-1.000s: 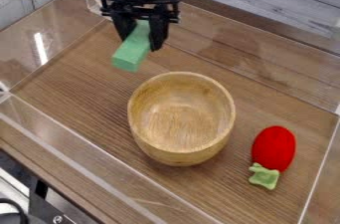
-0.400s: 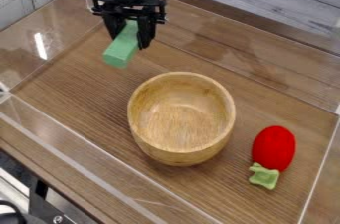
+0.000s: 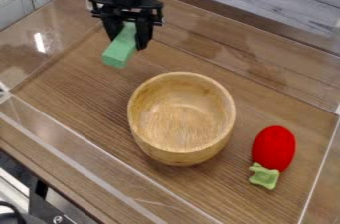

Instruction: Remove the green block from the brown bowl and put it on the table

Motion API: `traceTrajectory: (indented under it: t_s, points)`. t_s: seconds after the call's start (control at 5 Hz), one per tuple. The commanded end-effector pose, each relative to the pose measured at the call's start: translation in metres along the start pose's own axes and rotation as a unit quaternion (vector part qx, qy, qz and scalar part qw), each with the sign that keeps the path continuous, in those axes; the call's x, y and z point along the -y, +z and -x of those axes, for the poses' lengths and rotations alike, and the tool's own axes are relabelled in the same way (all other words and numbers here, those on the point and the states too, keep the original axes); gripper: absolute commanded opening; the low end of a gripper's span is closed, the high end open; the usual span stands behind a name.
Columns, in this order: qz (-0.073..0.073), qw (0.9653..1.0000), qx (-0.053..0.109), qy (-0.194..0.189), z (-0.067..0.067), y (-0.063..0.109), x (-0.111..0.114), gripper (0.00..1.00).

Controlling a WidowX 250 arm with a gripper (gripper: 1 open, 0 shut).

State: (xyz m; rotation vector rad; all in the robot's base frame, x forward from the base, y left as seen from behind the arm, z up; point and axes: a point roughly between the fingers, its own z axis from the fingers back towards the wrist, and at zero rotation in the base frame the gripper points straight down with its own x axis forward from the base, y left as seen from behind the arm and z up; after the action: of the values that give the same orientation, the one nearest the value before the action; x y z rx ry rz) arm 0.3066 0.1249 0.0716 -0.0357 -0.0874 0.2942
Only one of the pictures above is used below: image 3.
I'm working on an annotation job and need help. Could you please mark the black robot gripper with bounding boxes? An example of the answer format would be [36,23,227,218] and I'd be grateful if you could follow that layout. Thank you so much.
[90,0,164,51]

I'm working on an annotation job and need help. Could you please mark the green rectangular block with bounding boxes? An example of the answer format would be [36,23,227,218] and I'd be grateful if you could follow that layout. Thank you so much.
[103,22,138,68]

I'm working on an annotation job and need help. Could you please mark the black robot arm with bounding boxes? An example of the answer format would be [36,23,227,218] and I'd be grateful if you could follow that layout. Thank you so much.
[90,0,164,50]

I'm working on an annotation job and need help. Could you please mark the light wooden bowl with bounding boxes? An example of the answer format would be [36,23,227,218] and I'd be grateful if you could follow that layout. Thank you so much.
[128,72,236,166]

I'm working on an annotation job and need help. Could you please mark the clear acrylic tray walls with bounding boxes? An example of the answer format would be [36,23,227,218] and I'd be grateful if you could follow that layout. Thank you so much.
[0,0,340,224]

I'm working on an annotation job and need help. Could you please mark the red plush strawberry toy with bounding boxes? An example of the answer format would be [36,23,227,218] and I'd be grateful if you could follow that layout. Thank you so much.
[248,125,296,190]

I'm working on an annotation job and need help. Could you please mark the black metal table frame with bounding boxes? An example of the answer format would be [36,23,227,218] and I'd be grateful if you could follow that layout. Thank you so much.
[0,154,84,224]

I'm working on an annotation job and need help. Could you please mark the black cable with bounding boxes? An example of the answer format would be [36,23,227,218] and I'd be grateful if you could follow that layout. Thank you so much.
[0,201,24,224]

